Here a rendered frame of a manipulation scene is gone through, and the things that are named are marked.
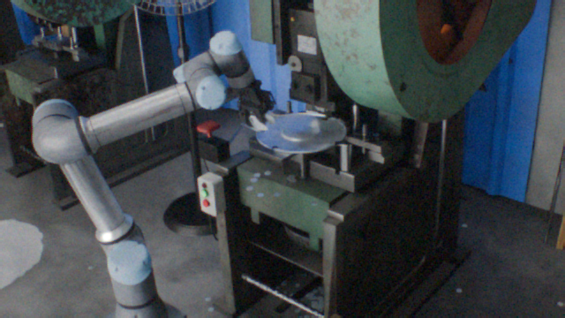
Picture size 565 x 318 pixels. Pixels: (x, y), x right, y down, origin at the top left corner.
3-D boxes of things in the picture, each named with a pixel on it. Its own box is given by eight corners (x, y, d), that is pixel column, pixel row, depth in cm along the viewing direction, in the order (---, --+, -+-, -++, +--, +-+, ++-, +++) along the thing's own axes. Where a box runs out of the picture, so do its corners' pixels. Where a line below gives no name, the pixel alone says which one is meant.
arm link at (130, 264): (117, 310, 164) (108, 270, 158) (111, 281, 175) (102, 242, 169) (161, 299, 168) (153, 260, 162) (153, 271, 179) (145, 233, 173)
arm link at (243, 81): (218, 76, 171) (236, 56, 175) (224, 87, 174) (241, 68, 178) (239, 80, 167) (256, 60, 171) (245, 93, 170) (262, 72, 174)
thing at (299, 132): (364, 128, 206) (364, 125, 206) (308, 162, 186) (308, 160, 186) (295, 108, 223) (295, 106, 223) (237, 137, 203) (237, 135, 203)
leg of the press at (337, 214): (346, 386, 208) (349, 148, 167) (320, 371, 214) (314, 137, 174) (470, 255, 270) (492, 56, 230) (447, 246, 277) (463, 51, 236)
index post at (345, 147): (347, 171, 196) (347, 144, 192) (339, 169, 198) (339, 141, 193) (352, 168, 198) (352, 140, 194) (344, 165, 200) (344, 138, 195)
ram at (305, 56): (319, 107, 195) (316, 12, 182) (282, 96, 204) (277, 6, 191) (351, 89, 207) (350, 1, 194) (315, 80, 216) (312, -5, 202)
